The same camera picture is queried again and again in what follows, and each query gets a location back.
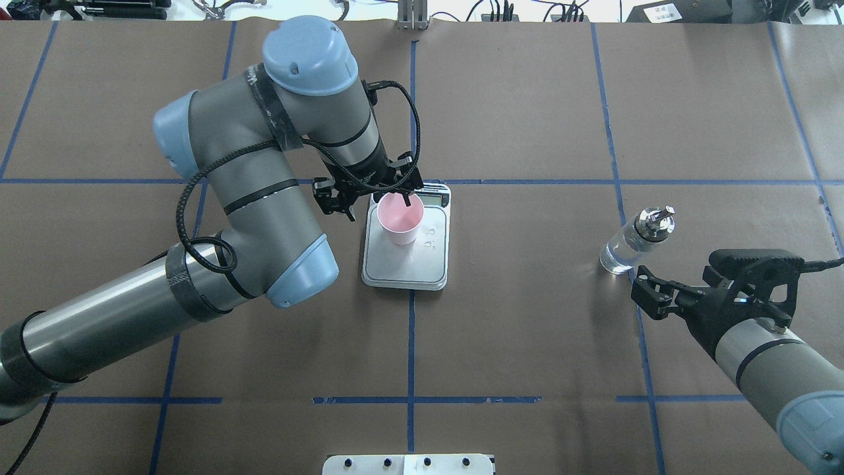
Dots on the black box with label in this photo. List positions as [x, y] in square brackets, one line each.
[699, 12]

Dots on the silver digital kitchen scale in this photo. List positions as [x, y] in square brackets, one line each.
[421, 265]

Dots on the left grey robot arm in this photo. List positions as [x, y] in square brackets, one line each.
[244, 225]

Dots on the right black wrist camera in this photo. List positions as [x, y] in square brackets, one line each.
[767, 274]

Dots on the clear glass sauce bottle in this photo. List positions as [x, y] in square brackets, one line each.
[644, 232]

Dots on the brown paper table cover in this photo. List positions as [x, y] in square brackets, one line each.
[532, 352]

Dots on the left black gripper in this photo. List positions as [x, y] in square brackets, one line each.
[364, 177]

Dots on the aluminium profile post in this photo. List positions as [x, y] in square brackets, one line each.
[413, 15]

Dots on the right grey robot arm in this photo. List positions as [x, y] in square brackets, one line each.
[792, 386]

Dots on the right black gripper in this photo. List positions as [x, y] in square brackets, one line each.
[709, 318]

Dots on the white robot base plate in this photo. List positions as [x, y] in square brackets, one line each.
[442, 463]

